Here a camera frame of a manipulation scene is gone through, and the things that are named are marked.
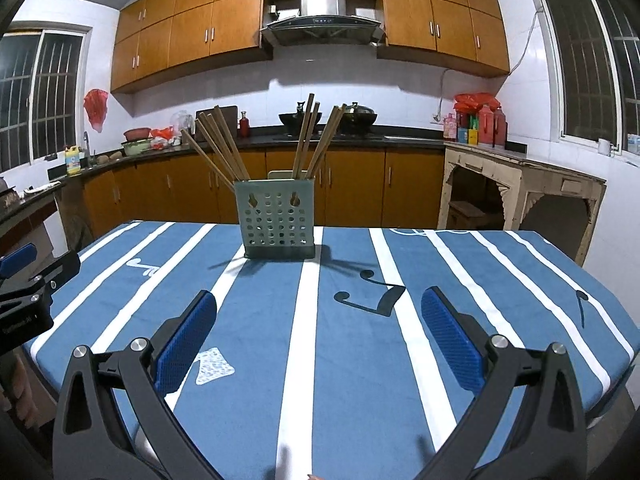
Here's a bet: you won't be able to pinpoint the person's hand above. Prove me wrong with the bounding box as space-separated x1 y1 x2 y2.
1 354 39 429

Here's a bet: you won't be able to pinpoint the green perforated utensil holder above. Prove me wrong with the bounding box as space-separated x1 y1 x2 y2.
233 171 316 261

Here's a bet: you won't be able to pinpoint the yellow detergent bottle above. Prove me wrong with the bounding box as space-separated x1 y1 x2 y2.
64 145 81 176

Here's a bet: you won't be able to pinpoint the red sauce bottle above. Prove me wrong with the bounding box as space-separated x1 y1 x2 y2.
239 110 250 139

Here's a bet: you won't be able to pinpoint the blue white striped tablecloth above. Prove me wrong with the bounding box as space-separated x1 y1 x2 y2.
26 221 639 479

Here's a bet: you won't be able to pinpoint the window right wall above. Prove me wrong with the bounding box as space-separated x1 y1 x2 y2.
540 0 639 155

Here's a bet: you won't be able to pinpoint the window left wall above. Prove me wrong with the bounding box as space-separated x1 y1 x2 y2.
0 29 85 171

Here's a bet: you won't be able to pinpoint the wooden chopstick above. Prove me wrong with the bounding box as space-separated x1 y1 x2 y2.
213 105 250 181
305 105 344 180
198 113 243 180
292 93 314 179
296 102 320 179
180 129 234 192
204 115 244 181
304 103 348 180

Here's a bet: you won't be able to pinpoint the black wok with lid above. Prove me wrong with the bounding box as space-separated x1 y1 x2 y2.
338 102 378 136

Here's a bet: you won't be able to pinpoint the red bottles group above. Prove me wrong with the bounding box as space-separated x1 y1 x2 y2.
442 92 508 148

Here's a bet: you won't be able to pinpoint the window wall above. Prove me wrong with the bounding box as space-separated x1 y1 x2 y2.
0 29 85 171
540 0 639 155

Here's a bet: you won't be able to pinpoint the black wok left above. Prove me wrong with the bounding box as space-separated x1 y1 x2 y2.
279 102 305 138

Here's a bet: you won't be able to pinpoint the steel range hood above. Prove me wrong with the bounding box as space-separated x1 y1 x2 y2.
260 0 385 47

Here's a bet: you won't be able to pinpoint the brown upper cabinets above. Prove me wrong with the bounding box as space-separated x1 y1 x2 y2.
111 0 510 93

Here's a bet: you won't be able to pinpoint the brown lower kitchen cabinets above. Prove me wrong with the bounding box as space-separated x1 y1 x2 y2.
0 146 446 256

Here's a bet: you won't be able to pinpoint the beige carved side table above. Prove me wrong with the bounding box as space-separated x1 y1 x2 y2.
437 142 606 266

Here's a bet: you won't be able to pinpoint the red plastic bag on wall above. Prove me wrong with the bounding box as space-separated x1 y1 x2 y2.
84 89 108 133

